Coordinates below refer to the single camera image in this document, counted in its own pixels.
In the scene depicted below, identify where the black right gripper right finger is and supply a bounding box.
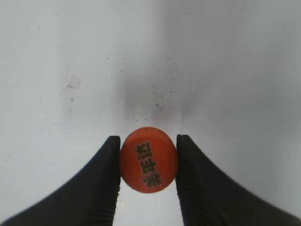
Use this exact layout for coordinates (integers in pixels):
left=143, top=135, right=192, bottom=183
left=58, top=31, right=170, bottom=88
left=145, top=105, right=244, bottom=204
left=175, top=135, right=301, bottom=226

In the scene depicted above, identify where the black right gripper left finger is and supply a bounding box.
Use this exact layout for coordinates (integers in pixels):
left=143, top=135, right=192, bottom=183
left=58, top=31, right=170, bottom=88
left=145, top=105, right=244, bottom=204
left=2, top=136, right=120, bottom=226

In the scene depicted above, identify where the orange bottle cap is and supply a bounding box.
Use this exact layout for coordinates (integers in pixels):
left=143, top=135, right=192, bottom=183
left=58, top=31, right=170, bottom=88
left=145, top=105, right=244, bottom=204
left=119, top=127, right=178, bottom=194

